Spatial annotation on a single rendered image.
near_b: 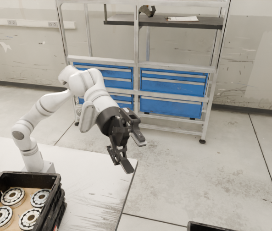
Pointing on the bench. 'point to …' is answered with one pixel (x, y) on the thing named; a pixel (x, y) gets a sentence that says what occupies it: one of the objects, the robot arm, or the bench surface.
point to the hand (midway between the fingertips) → (135, 157)
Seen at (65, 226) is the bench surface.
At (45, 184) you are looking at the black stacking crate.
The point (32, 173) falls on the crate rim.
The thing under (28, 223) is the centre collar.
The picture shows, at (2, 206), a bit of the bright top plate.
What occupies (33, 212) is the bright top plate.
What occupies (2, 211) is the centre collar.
